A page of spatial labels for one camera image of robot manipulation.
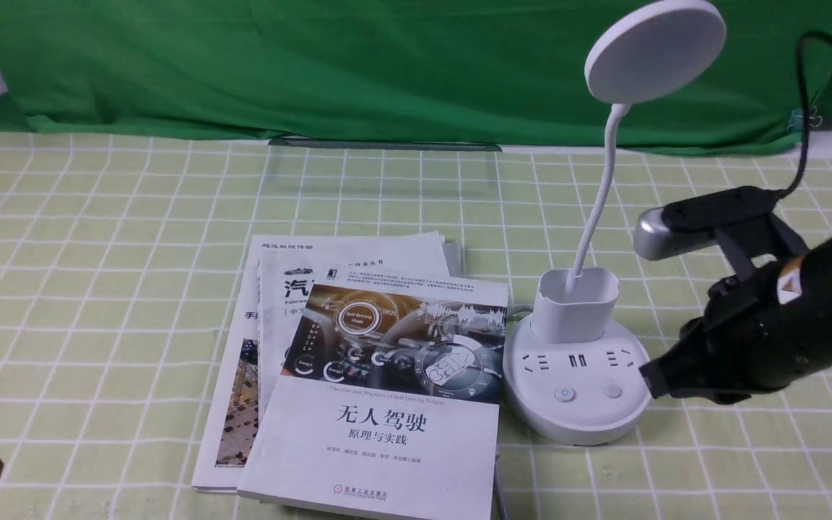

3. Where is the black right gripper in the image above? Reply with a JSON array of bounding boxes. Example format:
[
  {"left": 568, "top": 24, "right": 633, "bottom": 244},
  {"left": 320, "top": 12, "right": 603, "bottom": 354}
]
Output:
[{"left": 638, "top": 237, "right": 832, "bottom": 404}]

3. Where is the white desk lamp with sockets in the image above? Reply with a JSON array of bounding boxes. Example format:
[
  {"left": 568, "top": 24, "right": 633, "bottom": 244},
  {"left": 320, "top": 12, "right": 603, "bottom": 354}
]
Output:
[{"left": 504, "top": 1, "right": 727, "bottom": 446}]

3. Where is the self-driving textbook top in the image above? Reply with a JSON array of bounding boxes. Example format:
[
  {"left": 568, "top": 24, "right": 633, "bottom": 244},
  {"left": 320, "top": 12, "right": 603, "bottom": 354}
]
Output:
[{"left": 237, "top": 264, "right": 511, "bottom": 519}]

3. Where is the green backdrop cloth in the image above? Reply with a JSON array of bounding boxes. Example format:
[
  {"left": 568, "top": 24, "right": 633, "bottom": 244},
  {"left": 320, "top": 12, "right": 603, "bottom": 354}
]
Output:
[{"left": 0, "top": 1, "right": 832, "bottom": 155}]

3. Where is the clear acrylic stand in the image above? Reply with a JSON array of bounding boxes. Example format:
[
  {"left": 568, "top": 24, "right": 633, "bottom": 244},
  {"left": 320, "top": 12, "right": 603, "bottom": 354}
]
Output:
[{"left": 261, "top": 137, "right": 501, "bottom": 203}]

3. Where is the bottom white book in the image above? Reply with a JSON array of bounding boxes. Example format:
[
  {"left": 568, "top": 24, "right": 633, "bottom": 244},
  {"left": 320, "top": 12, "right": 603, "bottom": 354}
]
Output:
[{"left": 191, "top": 233, "right": 465, "bottom": 493}]

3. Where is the green checkered tablecloth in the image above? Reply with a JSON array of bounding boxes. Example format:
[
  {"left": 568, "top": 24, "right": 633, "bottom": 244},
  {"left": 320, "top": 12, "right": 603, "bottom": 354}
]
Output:
[{"left": 0, "top": 133, "right": 832, "bottom": 519}]

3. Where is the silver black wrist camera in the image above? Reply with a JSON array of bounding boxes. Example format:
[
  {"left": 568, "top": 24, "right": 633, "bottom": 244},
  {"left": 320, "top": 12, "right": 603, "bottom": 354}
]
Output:
[{"left": 633, "top": 186, "right": 809, "bottom": 281}]

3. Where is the black camera cable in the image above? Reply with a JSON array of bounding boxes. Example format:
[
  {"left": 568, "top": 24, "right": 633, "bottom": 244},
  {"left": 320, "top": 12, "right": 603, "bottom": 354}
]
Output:
[{"left": 770, "top": 30, "right": 832, "bottom": 199}]

